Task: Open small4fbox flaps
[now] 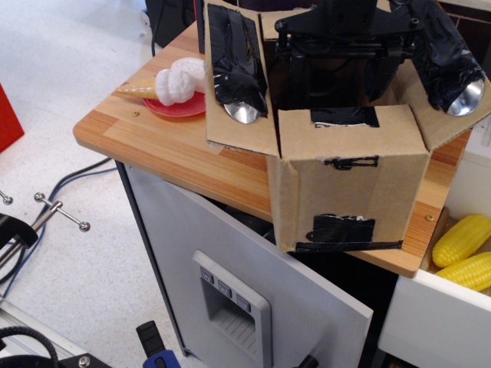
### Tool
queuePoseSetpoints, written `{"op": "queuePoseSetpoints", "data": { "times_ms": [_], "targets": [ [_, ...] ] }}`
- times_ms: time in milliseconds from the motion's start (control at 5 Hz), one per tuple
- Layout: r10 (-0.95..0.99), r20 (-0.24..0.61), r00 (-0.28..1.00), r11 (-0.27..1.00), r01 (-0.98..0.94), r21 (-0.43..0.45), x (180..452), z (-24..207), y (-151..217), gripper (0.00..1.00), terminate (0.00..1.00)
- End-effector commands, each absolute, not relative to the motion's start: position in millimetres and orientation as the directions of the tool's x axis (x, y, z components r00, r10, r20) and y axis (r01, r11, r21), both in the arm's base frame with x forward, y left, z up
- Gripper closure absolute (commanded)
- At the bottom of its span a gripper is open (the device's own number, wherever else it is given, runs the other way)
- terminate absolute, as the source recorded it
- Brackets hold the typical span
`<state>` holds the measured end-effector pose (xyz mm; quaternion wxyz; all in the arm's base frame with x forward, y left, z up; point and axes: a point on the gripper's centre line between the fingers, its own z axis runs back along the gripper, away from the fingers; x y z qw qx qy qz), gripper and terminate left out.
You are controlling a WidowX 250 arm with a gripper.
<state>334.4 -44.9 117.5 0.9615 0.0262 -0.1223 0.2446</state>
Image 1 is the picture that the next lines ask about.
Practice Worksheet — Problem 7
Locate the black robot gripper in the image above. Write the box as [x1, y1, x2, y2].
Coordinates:
[275, 1, 423, 110]

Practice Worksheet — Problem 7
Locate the brown cardboard box with flaps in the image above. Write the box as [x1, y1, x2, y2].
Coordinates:
[205, 1, 490, 251]

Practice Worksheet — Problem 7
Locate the metal spoon taped left flap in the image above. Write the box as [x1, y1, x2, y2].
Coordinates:
[224, 102, 261, 124]

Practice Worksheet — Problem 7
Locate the metal spoon taped flap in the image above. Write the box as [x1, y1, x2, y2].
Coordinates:
[447, 79, 484, 117]
[224, 102, 261, 124]

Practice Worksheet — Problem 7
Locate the metal spoon taped right flap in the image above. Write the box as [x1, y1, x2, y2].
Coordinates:
[447, 79, 484, 117]

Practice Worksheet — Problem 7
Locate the red plastic plate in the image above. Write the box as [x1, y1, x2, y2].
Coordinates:
[143, 92, 206, 118]

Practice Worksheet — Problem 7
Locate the toy ice cream cone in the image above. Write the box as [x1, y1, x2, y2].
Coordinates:
[116, 57, 206, 107]

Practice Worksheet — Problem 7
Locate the black device behind table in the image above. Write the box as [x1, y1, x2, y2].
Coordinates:
[145, 0, 196, 48]

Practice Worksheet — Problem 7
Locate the upper yellow toy corn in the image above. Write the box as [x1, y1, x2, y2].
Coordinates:
[432, 214, 490, 268]

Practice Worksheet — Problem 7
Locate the yellow toy corn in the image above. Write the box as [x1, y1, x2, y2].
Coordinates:
[432, 214, 490, 268]
[436, 251, 490, 291]

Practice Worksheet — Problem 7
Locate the lower yellow toy corn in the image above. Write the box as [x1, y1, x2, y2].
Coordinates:
[436, 251, 490, 291]

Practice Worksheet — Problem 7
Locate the grey toy fridge cabinet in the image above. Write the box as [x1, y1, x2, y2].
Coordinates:
[117, 163, 373, 367]

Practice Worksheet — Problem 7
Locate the white drawer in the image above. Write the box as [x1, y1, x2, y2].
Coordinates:
[377, 126, 491, 368]

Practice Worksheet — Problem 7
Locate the red box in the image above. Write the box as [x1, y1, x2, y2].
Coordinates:
[0, 86, 25, 153]

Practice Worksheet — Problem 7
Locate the metal screw clamp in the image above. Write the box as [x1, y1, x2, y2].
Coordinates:
[1, 192, 91, 268]

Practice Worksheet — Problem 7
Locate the black floor cable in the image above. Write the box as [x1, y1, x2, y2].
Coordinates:
[0, 156, 112, 285]

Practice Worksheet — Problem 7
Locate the blue floor cable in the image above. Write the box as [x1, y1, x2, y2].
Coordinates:
[0, 166, 118, 300]

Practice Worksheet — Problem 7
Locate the blue black clamp handle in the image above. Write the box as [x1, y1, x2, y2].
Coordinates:
[136, 320, 181, 368]

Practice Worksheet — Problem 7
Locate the black braided cable sleeve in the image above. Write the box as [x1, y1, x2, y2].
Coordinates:
[0, 326, 58, 368]

